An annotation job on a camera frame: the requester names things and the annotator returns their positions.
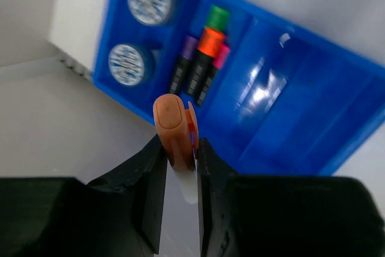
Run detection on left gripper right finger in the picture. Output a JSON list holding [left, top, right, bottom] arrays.
[[197, 138, 384, 256]]

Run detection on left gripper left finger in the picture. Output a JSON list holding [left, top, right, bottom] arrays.
[[1, 136, 167, 256]]

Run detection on orange cap clear marker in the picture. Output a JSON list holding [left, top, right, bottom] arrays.
[[153, 94, 199, 204]]

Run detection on pink cap black highlighter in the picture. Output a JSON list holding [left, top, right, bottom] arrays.
[[195, 44, 231, 106]]

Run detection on purple cap black highlighter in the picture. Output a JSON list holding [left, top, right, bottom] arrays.
[[168, 35, 198, 94]]

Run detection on orange cap black highlighter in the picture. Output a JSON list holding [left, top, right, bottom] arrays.
[[185, 26, 225, 97]]

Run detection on green cap black highlighter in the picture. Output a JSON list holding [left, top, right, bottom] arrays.
[[205, 5, 230, 32]]

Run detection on blue plastic sorting tray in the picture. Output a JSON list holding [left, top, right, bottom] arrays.
[[94, 0, 384, 175]]

